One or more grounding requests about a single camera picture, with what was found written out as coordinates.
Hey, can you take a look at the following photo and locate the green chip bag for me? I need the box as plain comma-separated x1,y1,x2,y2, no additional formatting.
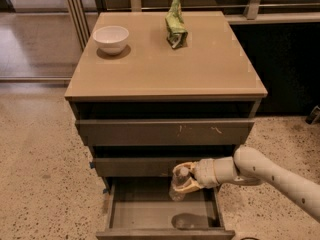
165,0,188,49

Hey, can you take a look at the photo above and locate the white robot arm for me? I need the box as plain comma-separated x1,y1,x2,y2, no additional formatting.
171,146,320,222

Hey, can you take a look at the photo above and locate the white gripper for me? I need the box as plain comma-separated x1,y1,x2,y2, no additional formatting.
173,159,219,194

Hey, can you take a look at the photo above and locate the white ceramic bowl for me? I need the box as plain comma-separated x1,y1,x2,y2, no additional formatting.
93,26,129,55

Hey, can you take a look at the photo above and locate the open bottom drawer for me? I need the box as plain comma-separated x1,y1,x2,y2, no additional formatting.
96,178,235,240

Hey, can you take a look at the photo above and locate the top drawer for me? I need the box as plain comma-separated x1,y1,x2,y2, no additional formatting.
75,119,254,146

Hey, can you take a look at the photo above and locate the grey drawer cabinet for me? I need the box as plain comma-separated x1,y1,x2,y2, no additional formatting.
64,11,268,240

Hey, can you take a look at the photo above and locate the middle drawer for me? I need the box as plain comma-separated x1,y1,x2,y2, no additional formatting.
92,157,200,177

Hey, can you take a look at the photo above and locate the clear plastic water bottle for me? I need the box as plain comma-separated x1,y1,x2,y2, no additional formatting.
169,166,190,201

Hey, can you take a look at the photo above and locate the dark object on floor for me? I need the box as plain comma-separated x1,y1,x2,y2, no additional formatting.
305,105,320,124

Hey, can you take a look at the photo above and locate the metal railing frame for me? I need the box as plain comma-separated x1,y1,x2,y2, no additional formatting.
66,0,320,44

